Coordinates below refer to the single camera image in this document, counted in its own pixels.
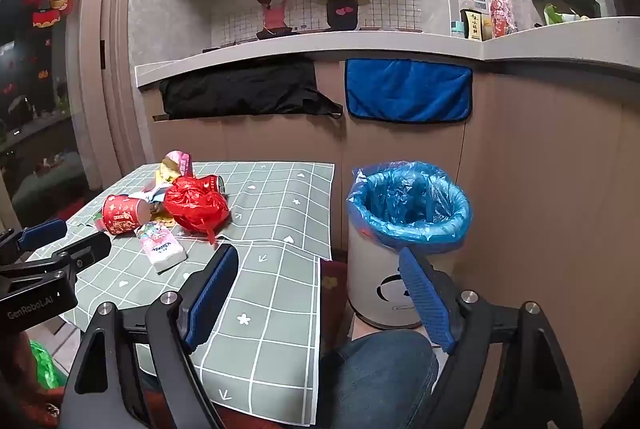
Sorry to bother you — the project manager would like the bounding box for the red paper cup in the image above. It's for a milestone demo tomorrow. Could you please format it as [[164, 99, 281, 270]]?
[[102, 194, 151, 236]]

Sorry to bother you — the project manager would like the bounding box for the orange cap plastic bottle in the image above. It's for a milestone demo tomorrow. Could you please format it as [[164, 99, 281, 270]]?
[[488, 0, 519, 38]]

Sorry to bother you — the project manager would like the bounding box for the green plastic bag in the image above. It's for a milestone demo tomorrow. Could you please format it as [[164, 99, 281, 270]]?
[[28, 339, 69, 390]]

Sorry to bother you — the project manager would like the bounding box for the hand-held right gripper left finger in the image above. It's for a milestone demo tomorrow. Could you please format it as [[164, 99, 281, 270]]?
[[59, 243, 241, 429]]

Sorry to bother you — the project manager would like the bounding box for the dark sauce bottle yellow label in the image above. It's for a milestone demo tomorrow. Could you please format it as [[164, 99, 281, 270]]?
[[459, 0, 484, 41]]

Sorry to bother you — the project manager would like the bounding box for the red plastic bag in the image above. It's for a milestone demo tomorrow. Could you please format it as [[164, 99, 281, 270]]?
[[163, 175, 230, 245]]

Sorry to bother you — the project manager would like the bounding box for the black cloth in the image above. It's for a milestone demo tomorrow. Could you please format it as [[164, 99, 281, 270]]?
[[159, 62, 345, 121]]

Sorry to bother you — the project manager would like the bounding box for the yellow pink snack wrapper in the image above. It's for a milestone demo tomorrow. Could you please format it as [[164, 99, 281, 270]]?
[[158, 150, 194, 185]]

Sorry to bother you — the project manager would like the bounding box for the blue towel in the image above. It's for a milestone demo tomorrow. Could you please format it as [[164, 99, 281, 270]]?
[[344, 58, 474, 124]]

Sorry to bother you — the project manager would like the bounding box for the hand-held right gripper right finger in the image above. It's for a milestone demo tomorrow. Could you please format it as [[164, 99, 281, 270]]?
[[397, 248, 583, 429]]

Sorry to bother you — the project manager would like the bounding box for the white bin with face print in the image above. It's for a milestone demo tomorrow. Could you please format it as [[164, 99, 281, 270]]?
[[346, 162, 473, 330]]

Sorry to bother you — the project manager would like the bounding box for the dark red floral cloth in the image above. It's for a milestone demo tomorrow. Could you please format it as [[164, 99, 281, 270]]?
[[318, 256, 357, 360]]

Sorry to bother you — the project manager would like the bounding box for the person's jeans leg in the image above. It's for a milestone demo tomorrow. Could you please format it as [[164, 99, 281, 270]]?
[[320, 329, 441, 429]]

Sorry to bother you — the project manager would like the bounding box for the grey kitchen counter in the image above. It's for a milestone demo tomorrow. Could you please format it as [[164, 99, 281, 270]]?
[[134, 15, 640, 90]]

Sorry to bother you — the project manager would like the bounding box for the pink white tissue pack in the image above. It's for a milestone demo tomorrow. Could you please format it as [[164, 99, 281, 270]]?
[[137, 222, 187, 274]]

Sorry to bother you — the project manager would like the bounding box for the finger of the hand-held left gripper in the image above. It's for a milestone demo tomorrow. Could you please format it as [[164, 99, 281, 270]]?
[[0, 230, 113, 283], [0, 218, 69, 256]]

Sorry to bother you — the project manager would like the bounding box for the blue plastic bin liner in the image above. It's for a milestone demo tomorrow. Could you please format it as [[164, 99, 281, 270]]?
[[347, 162, 473, 253]]

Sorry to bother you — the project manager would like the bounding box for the red lantern window sticker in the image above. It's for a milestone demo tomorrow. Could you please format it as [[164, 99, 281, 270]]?
[[32, 0, 74, 28]]

